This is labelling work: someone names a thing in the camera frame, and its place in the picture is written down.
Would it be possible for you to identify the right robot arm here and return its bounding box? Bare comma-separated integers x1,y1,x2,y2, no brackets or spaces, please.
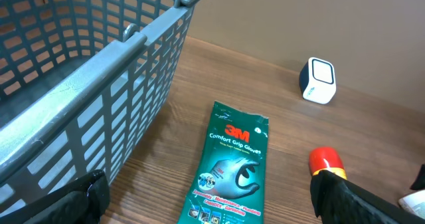
410,164,425,191

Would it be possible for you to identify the grey plastic shopping basket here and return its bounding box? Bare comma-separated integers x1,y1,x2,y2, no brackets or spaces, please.
1,0,200,216

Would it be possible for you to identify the green 3M gloves package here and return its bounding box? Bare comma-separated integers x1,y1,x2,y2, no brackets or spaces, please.
178,102,269,224

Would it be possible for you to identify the red chili sauce bottle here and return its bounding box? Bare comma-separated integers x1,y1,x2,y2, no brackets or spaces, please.
309,147,347,179

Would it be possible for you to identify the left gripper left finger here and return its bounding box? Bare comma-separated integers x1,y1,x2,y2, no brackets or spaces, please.
1,169,110,224

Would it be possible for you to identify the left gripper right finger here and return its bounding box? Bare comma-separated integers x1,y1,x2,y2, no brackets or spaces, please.
310,170,424,224

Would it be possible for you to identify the white barcode scanner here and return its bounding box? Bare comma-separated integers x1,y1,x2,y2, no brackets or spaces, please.
299,57,337,104

